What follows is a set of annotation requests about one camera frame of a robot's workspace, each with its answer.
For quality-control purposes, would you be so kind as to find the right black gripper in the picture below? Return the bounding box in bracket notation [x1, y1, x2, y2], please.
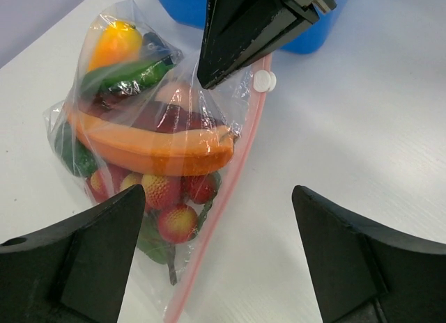
[197, 0, 337, 89]

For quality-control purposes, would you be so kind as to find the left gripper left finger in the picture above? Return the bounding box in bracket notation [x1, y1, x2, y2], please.
[1, 184, 145, 322]

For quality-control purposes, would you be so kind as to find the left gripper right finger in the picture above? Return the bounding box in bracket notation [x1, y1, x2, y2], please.
[292, 186, 445, 322]

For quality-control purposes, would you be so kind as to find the clear zip top bag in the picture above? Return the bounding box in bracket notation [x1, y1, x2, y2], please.
[45, 0, 272, 322]

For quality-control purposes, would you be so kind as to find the pink fake peach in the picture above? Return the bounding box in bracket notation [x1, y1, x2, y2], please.
[155, 82, 197, 109]

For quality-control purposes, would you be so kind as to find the fake lychee bunch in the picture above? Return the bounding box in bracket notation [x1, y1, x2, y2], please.
[86, 164, 221, 285]

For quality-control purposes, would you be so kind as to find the yellow fake mango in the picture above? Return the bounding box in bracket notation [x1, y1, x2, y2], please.
[87, 20, 143, 72]

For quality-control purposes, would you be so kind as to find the green fake chili pepper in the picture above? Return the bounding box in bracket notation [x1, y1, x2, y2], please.
[79, 56, 174, 96]

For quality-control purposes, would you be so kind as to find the blue plastic bin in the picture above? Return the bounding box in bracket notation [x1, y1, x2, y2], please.
[149, 0, 349, 56]

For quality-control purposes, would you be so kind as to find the orange papaya slice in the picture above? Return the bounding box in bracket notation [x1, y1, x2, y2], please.
[63, 104, 235, 177]

